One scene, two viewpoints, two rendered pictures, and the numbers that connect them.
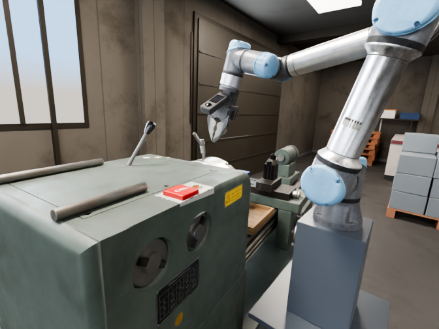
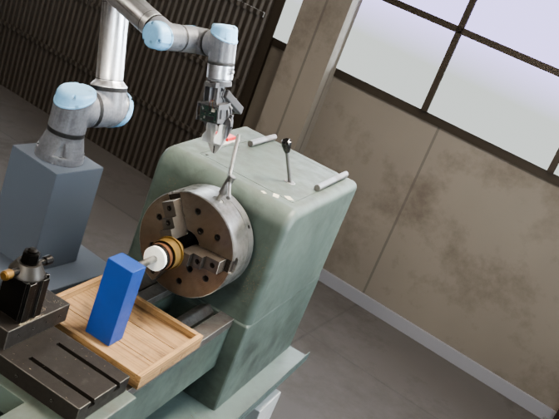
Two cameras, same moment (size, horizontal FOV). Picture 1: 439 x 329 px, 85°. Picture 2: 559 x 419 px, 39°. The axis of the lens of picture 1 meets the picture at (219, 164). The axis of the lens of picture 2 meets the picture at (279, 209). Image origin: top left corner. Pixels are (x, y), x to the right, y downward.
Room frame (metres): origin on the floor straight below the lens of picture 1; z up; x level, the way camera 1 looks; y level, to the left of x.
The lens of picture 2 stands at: (3.09, -0.21, 2.04)
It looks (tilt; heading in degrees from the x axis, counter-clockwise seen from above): 21 degrees down; 167
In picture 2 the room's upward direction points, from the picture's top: 22 degrees clockwise
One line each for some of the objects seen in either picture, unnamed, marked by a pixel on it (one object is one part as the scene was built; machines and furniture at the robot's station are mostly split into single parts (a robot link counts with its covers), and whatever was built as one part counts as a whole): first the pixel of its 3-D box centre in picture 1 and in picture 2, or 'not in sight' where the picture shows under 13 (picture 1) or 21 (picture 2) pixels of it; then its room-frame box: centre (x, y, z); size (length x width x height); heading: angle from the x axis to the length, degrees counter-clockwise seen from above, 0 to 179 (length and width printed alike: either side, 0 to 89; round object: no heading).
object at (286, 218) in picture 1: (291, 222); not in sight; (1.47, -0.49, 0.73); 0.27 x 0.12 x 0.27; 149
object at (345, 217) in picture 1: (338, 206); (62, 141); (0.76, -0.40, 1.15); 0.15 x 0.15 x 0.10
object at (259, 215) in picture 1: (234, 211); (118, 327); (1.27, -0.10, 0.88); 0.36 x 0.30 x 0.04; 59
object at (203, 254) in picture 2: not in sight; (206, 260); (1.14, 0.09, 1.09); 0.12 x 0.11 x 0.05; 59
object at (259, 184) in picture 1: (268, 183); (22, 315); (1.50, -0.33, 1.00); 0.20 x 0.10 x 0.05; 149
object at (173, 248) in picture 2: not in sight; (165, 253); (1.16, -0.03, 1.08); 0.09 x 0.09 x 0.09; 59
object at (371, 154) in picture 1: (353, 145); not in sight; (7.58, -4.20, 0.47); 1.34 x 0.95 x 0.95; 53
